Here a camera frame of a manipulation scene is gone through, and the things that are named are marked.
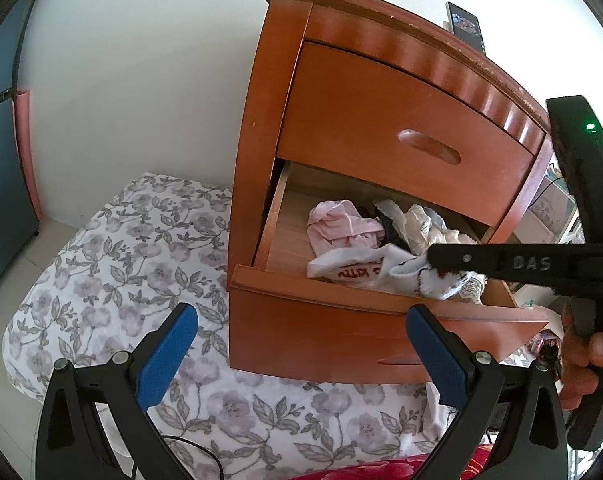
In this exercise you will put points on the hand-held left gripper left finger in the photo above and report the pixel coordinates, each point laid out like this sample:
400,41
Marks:
166,355

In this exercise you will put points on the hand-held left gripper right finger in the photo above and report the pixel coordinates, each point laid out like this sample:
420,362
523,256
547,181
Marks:
434,355

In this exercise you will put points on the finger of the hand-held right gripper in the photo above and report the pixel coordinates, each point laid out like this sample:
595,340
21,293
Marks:
481,260

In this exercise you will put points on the black underwear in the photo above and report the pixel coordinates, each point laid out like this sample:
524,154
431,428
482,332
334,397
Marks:
392,234

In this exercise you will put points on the white lace underwear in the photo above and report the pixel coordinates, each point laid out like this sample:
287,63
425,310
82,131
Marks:
389,210

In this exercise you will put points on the white cartoon print underwear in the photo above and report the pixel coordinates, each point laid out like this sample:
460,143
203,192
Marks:
351,265

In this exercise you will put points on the wooden drawer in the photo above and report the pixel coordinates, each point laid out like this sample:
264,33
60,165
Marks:
306,340
356,110

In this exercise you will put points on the pink underwear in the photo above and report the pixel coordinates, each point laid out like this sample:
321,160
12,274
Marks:
336,225

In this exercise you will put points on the person's right hand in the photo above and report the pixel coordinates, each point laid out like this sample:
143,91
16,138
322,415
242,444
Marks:
579,360

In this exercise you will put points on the printed cardboard box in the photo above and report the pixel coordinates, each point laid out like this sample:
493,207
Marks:
551,212

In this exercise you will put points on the white cabinet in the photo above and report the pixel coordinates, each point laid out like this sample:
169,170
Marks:
531,230

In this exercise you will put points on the grey floral bed sheet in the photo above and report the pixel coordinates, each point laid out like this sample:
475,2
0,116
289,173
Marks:
131,260

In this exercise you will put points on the red floral blanket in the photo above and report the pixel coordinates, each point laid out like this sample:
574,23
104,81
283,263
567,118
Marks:
381,470

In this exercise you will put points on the black smartphone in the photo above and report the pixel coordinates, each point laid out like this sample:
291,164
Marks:
464,25

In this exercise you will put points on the wooden nightstand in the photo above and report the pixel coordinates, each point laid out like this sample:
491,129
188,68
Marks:
261,110

